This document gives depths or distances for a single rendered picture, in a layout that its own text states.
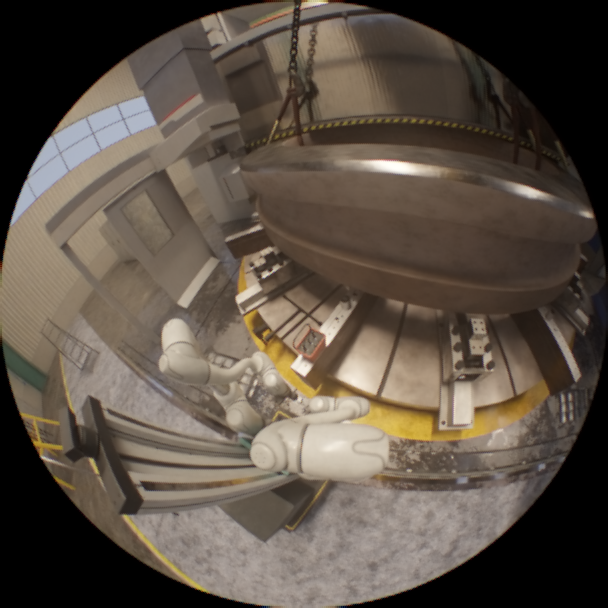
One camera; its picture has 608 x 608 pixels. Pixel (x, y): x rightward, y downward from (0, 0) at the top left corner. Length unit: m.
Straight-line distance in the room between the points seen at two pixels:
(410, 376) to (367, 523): 1.40
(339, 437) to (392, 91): 4.21
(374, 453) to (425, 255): 1.14
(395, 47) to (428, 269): 3.79
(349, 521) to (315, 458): 1.72
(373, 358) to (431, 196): 1.36
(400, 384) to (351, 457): 1.38
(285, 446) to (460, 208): 1.09
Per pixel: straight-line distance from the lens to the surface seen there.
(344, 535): 2.22
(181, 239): 4.05
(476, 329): 1.57
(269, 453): 0.47
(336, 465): 0.47
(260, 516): 1.37
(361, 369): 1.81
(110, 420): 0.66
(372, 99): 4.12
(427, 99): 4.22
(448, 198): 1.04
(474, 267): 1.44
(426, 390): 1.83
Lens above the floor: 2.01
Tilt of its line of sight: 48 degrees down
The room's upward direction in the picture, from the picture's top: 22 degrees counter-clockwise
